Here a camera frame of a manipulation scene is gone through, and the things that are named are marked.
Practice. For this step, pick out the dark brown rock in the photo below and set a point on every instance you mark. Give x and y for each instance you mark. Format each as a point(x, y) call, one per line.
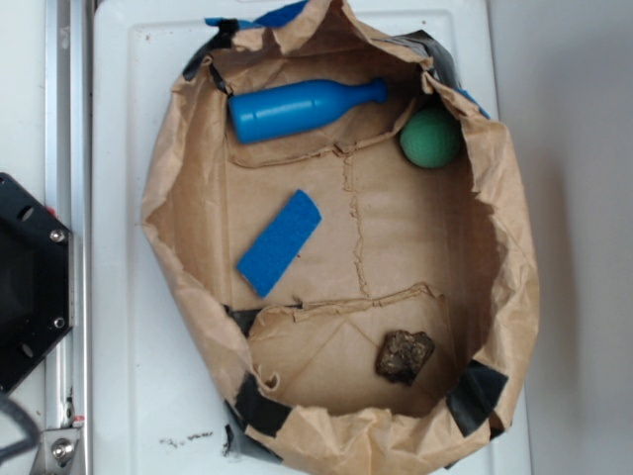
point(402, 356)

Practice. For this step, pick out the blue sponge strip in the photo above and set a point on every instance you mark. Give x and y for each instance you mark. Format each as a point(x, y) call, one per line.
point(268, 258)

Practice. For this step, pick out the brown paper bag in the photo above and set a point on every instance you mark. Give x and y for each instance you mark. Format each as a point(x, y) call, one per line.
point(445, 251)

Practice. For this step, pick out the blue plastic bottle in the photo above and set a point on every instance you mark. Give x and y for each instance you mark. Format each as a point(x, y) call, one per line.
point(300, 107)

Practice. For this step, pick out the green foam ball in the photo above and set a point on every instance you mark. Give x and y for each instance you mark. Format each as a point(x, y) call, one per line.
point(431, 138)

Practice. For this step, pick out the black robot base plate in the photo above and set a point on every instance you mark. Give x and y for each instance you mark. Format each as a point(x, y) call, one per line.
point(35, 279)

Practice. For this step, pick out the aluminium frame rail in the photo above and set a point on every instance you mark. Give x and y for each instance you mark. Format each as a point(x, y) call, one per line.
point(68, 191)

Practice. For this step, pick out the metal corner bracket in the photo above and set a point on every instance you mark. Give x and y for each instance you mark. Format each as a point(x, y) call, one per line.
point(57, 450)

